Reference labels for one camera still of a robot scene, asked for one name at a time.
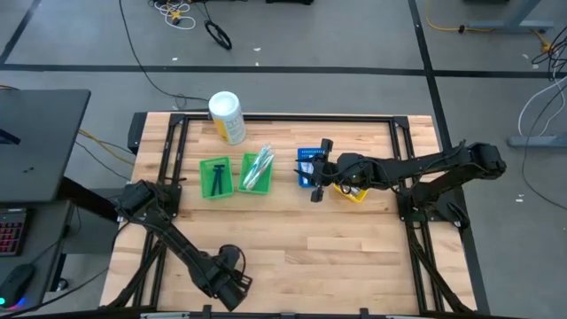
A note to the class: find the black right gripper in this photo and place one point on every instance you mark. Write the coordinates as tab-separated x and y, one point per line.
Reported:
350	170

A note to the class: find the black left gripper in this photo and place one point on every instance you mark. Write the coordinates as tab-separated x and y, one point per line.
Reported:
223	279

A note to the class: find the white grey toothpaste tube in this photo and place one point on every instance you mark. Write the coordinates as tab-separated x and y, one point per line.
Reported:
305	167

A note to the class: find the blue plastic basket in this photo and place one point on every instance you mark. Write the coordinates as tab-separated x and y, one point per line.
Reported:
305	153

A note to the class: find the green white toothbrush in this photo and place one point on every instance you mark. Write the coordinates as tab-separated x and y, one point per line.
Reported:
266	153

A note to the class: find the silver nail clipper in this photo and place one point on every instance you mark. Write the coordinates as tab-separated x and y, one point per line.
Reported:
352	191

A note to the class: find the blue white toothbrush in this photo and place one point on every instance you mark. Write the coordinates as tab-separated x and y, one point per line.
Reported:
252	175
258	167

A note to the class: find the yellow plastic basket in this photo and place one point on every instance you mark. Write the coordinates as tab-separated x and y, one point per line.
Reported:
361	196

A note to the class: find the green plastic basket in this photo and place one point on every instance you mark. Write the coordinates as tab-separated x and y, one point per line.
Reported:
262	187
206	190

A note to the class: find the dark blue disposable razor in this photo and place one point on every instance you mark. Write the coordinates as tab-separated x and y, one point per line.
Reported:
218	177

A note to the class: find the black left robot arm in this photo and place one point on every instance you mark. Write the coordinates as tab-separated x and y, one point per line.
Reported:
177	241

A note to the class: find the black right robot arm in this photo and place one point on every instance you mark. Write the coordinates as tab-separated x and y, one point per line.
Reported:
421	168

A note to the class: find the black table clamp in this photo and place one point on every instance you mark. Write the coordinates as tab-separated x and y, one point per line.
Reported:
207	310
364	312

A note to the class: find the white yellow wipes canister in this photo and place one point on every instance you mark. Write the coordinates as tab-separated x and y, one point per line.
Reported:
227	115

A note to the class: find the black desk support beam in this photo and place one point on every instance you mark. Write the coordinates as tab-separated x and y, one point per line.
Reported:
88	199

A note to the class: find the black desk caster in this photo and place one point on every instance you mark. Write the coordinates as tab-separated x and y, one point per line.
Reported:
62	283

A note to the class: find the black floor object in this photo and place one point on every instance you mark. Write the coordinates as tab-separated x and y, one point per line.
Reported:
288	2

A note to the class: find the black computer mouse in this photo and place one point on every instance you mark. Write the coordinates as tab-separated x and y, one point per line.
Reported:
15	283

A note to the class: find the backlit computer keyboard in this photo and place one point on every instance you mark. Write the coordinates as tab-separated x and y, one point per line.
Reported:
11	232

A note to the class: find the grey desk leg base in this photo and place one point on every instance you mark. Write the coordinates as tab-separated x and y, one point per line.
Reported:
509	24
536	141

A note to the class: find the black desk top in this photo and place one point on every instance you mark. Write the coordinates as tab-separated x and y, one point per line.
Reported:
40	142

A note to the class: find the silver table bracket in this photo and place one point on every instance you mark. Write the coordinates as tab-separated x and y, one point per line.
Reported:
164	316

